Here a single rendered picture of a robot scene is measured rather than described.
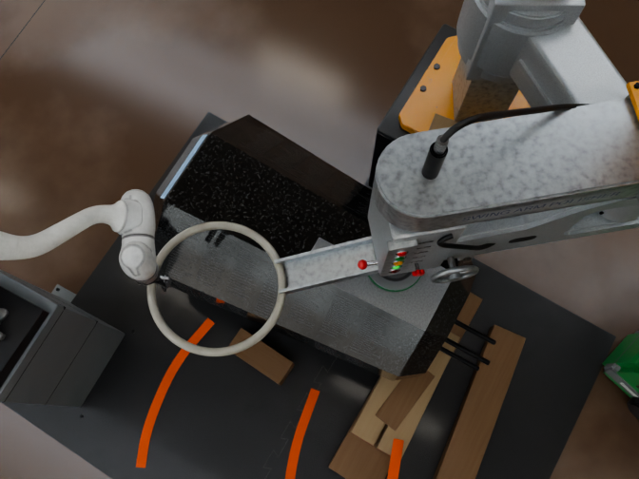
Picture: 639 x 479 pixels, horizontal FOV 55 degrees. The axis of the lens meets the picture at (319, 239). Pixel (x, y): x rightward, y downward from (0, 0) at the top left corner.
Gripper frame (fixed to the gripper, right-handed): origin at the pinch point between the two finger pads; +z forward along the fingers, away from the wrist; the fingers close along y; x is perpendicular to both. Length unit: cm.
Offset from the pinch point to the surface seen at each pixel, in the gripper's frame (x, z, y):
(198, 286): 5.9, 21.8, 11.4
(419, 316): -2, -6, 97
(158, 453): -62, 84, -5
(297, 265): 10, -11, 50
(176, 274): 10.1, 22.1, 1.9
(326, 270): 9, -14, 61
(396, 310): -1, -5, 88
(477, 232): 12, -63, 100
